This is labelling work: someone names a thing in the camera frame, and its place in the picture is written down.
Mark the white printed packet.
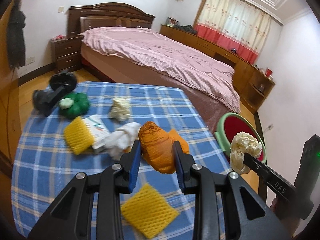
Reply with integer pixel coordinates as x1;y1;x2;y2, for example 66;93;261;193
84;114;111;153

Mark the cream paper ball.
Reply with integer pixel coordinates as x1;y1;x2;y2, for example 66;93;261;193
229;132;263;175

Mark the red cup on cabinet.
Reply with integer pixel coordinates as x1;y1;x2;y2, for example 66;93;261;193
265;68;272;77

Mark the long wooden cabinet desk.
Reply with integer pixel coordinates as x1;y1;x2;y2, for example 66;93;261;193
160;25;275;114

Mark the black hanging jacket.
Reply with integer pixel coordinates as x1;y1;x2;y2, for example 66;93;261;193
7;4;25;69

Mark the bed with pink cover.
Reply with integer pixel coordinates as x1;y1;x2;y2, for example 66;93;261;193
81;27;240;132

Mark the dark wooden nightstand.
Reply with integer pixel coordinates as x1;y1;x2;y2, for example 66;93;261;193
50;35;82;73

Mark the orange snack bag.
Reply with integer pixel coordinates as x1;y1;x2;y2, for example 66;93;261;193
138;121;189;174

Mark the white sock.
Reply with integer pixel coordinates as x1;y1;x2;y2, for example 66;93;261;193
104;122;141;160

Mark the dark wooden headboard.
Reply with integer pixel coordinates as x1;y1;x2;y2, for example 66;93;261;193
67;3;155;37

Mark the red green-rimmed trash bin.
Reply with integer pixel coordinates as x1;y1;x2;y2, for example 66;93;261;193
214;113;267;164

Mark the pink item on nightstand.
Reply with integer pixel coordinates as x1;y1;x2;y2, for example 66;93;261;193
52;35;65;40

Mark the wooden wardrobe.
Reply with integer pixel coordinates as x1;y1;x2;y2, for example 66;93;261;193
1;1;21;167

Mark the person's right hand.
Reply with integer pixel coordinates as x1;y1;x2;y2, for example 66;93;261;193
270;197;300;238

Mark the yellow foam net square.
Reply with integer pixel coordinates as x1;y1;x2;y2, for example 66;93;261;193
121;183;180;239

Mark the blue plaid tablecloth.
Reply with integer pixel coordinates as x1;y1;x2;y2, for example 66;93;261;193
11;81;231;239

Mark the yellow foam net sleeve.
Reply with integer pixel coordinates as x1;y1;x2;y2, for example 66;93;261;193
63;116;94;155

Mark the floral cream red curtain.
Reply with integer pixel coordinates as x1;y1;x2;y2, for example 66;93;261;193
195;0;272;64

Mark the green clover toy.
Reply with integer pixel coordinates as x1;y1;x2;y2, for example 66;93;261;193
59;93;90;120

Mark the dark clothes pile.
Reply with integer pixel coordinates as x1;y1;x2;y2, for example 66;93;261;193
173;24;197;35

